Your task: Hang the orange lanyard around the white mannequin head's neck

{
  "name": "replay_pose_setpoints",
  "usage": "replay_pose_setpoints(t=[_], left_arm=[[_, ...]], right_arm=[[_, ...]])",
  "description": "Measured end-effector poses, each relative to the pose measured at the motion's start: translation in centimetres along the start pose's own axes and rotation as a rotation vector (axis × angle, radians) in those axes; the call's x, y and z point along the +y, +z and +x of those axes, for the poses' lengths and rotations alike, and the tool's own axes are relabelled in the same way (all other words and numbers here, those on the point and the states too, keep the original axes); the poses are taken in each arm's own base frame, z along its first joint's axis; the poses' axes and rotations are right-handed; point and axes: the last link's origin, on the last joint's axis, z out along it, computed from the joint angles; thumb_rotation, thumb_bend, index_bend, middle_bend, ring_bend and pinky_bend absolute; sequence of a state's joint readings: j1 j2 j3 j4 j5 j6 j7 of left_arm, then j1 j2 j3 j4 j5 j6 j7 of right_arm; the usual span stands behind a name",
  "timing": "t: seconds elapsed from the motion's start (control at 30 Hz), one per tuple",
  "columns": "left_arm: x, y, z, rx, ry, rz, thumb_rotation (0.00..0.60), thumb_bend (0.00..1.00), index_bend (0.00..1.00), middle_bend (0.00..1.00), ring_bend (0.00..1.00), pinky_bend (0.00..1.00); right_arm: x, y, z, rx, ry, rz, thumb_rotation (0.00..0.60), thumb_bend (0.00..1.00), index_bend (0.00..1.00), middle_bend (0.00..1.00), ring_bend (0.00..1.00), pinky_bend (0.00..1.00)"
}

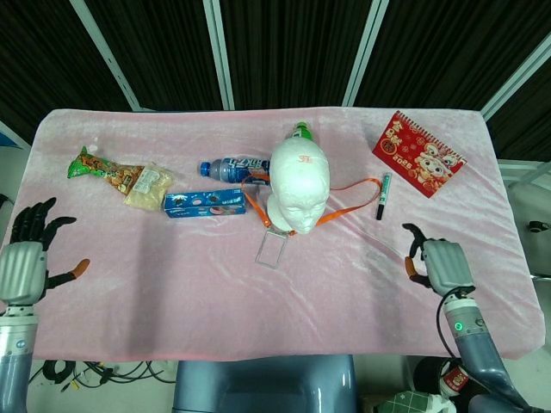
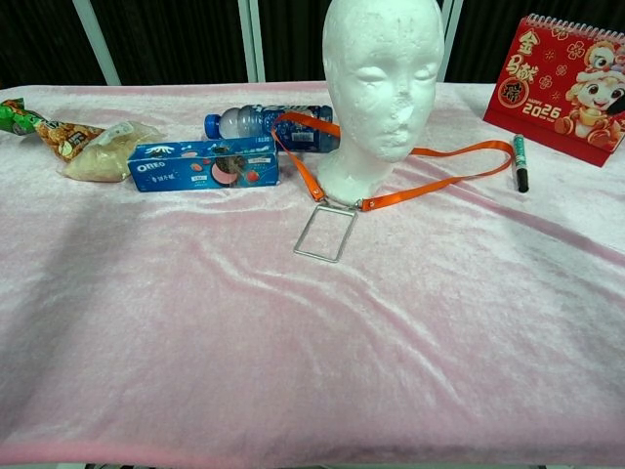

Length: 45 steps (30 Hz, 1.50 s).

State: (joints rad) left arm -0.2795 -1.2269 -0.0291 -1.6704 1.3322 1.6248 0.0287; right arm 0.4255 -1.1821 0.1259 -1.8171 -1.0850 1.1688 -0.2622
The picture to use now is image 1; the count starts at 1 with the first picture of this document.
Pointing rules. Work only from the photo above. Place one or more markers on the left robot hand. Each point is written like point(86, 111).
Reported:
point(21, 271)

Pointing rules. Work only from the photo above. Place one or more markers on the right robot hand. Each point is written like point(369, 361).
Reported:
point(445, 266)

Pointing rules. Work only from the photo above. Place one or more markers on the silver badge holder frame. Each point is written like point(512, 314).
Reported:
point(263, 246)

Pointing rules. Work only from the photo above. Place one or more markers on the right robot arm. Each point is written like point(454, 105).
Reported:
point(478, 344)

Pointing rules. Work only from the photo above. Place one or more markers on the white foam mannequin head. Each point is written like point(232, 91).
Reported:
point(297, 180)

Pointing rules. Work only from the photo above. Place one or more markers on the green black marker pen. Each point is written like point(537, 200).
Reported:
point(383, 195)

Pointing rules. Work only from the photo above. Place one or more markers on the black round knob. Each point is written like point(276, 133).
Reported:
point(538, 227)

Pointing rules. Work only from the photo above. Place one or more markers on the red labelled cup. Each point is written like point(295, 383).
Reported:
point(456, 380)

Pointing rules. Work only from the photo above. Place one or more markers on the red 2026 desk calendar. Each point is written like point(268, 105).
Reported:
point(413, 155)

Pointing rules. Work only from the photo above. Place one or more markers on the green orange snack bag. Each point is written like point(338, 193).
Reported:
point(99, 168)

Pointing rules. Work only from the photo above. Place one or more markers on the green white checked box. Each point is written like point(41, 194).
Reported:
point(413, 402)

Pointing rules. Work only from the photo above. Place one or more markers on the clear bag of pale snacks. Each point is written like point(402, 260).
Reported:
point(150, 189)

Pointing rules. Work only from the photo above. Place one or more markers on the blue Oreo cookie box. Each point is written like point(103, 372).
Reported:
point(202, 204)

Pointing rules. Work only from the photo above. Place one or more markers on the pink velvet tablecloth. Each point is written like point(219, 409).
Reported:
point(215, 301)

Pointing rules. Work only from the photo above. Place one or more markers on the green capped bottle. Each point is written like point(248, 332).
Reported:
point(302, 131)

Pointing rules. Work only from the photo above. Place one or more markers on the blue grey robot torso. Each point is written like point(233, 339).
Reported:
point(262, 387)

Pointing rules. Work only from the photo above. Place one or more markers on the blue drink bottle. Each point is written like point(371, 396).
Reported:
point(232, 168)

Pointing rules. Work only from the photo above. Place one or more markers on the black pleated curtain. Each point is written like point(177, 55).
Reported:
point(301, 51)

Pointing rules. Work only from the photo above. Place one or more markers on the white frame post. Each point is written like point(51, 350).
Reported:
point(516, 73)
point(219, 51)
point(107, 56)
point(366, 51)
point(13, 135)

